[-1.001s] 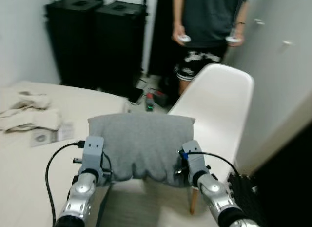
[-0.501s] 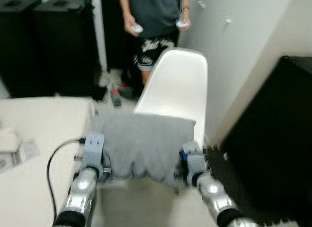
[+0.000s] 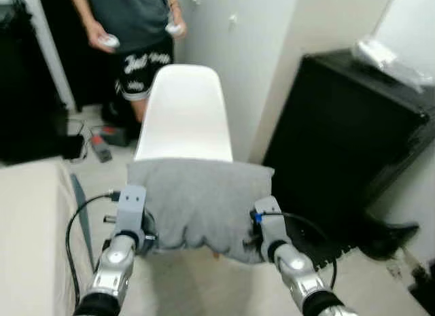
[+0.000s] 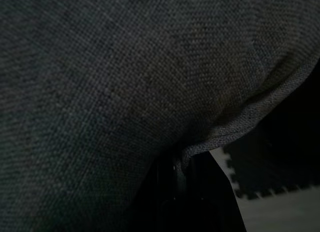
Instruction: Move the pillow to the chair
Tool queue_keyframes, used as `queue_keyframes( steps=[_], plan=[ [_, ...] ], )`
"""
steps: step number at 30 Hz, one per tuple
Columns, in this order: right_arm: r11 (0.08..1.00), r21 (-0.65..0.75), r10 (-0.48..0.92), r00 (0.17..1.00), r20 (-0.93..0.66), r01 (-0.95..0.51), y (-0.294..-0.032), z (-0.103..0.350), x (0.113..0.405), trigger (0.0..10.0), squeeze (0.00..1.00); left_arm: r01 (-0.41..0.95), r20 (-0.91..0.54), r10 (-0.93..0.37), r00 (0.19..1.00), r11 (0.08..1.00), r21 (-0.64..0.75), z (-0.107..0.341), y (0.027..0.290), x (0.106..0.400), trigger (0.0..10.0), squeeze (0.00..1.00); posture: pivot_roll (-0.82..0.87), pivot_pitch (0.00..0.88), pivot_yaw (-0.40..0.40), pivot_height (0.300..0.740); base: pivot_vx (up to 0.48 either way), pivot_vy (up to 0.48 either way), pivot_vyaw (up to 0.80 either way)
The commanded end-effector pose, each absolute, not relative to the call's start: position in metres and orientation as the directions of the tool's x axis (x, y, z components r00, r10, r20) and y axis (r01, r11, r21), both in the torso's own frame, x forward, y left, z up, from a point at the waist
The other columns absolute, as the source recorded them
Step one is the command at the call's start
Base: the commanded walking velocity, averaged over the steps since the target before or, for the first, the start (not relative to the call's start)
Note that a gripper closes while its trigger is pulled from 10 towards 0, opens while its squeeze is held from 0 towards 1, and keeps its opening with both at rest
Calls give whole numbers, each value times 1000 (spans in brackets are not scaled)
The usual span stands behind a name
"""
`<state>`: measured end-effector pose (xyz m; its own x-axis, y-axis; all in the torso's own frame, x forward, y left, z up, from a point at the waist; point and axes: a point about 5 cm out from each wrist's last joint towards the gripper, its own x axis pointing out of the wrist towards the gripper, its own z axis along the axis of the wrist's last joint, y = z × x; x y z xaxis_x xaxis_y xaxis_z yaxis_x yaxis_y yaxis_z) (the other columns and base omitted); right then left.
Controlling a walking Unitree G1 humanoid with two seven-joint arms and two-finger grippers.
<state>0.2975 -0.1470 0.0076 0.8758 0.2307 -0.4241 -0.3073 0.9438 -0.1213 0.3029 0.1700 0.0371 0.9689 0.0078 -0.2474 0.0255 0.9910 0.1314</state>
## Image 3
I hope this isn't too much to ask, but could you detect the white hand controller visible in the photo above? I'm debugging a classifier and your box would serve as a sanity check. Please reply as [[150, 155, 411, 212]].
[[166, 22, 186, 37], [98, 33, 122, 49]]

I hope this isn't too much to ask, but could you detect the blue-grey bed frame edge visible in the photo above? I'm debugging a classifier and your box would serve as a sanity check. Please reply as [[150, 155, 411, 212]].
[[69, 173, 97, 270]]

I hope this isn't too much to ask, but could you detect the patterned pillow with grey back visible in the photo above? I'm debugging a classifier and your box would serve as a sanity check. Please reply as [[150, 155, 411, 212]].
[[126, 158, 277, 265]]

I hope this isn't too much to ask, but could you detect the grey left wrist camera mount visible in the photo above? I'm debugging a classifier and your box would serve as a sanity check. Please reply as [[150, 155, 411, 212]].
[[115, 185, 147, 236]]

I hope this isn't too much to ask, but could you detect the black foam floor mat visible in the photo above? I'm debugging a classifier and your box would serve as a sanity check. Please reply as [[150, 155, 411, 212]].
[[291, 221, 362, 270]]

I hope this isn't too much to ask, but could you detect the black boot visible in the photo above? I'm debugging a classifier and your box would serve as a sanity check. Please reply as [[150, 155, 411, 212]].
[[359, 220, 421, 260]]

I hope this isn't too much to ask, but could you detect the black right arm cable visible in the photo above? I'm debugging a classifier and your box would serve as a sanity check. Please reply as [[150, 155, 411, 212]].
[[253, 211, 338, 291]]

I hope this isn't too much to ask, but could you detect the tall black furniture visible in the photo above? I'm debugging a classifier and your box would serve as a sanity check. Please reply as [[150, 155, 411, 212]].
[[0, 0, 70, 165]]

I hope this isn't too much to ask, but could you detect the black cabinet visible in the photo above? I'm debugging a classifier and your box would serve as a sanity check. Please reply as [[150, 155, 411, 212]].
[[261, 49, 435, 230]]

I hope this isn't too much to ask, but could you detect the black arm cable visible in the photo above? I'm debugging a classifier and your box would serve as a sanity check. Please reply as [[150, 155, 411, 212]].
[[65, 190, 122, 304], [253, 211, 338, 291]]

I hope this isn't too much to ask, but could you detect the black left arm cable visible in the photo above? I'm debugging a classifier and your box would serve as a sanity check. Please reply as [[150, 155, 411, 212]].
[[65, 190, 122, 304]]

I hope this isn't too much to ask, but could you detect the white plastic chair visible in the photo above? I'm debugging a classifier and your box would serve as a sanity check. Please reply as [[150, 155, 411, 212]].
[[133, 64, 234, 164]]

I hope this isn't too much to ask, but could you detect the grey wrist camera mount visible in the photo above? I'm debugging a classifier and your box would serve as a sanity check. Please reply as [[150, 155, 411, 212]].
[[253, 195, 287, 246], [115, 185, 147, 236]]

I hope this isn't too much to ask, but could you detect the white bed mattress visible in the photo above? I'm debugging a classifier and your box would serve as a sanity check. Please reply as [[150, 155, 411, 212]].
[[0, 159, 93, 316]]

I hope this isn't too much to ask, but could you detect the person in black shorts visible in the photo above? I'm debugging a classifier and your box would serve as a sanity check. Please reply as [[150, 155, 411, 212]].
[[67, 0, 188, 124]]

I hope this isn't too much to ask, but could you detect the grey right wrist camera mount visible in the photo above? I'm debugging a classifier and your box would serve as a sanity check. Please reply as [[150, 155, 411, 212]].
[[253, 195, 287, 246]]

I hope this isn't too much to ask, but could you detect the white wrapped package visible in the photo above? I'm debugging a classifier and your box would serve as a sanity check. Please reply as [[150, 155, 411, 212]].
[[351, 35, 435, 94]]

